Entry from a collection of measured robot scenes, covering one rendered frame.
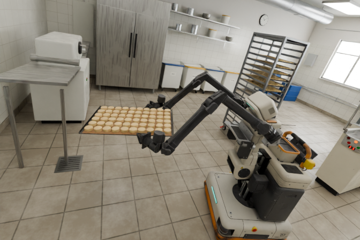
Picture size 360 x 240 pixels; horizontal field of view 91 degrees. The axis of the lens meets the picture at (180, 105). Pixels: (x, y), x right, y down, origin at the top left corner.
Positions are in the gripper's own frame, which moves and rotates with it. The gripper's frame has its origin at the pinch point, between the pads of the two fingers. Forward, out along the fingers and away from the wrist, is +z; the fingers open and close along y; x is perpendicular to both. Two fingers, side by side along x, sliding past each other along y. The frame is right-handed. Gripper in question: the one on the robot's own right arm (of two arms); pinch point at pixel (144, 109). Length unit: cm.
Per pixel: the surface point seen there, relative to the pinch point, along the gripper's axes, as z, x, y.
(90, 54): -113, -347, -15
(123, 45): -130, -231, 23
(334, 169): -202, 158, -86
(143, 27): -164, -210, 62
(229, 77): -409, -110, -51
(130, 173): -5, -27, -94
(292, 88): -648, 33, -84
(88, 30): -109, -339, 40
